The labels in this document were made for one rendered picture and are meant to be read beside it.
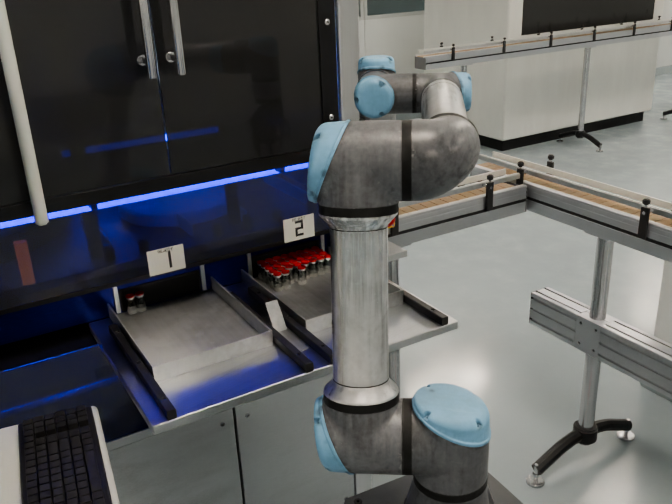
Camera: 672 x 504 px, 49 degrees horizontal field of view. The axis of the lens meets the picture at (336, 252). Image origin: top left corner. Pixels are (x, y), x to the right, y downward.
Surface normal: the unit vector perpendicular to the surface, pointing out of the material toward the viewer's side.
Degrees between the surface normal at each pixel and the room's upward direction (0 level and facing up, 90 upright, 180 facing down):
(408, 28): 90
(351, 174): 81
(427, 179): 102
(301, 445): 90
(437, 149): 64
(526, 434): 0
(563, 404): 0
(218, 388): 0
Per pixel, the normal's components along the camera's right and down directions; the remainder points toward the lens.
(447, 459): -0.10, 0.38
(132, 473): 0.51, 0.31
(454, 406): 0.09, -0.92
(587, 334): -0.86, 0.23
